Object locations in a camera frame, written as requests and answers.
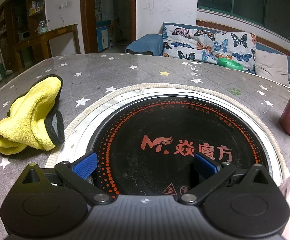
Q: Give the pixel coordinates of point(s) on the blue white storage box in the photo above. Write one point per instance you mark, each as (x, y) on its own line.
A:
(102, 31)

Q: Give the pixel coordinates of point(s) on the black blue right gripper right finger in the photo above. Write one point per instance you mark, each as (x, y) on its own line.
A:
(215, 176)

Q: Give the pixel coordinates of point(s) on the butterfly pattern pillow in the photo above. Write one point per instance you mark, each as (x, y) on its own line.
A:
(209, 46)

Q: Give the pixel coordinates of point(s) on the yellow microfiber cloth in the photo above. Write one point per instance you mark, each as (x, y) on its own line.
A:
(34, 119)

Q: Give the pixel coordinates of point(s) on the glass jar on table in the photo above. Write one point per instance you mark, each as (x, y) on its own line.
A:
(43, 26)

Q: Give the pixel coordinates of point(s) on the green plastic bowl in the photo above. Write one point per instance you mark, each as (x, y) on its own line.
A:
(229, 63)

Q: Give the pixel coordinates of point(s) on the dark wooden shelf cabinet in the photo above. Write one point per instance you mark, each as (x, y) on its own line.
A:
(19, 20)

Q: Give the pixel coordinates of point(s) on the black round induction cooktop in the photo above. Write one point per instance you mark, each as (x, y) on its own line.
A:
(148, 146)

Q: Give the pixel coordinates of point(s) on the grey star pattern table cover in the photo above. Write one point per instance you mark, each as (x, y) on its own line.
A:
(36, 204)

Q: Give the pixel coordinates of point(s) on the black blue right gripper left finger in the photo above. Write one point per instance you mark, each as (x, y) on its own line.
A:
(74, 176)

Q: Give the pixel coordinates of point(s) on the window with dark glass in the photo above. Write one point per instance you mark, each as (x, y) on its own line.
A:
(273, 15)

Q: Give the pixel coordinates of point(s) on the dark wooden side table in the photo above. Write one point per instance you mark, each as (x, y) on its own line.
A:
(43, 40)

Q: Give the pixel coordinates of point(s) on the wall power socket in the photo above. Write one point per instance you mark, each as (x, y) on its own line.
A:
(63, 5)

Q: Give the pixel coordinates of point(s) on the white cushion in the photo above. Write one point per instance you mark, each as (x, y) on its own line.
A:
(272, 66)

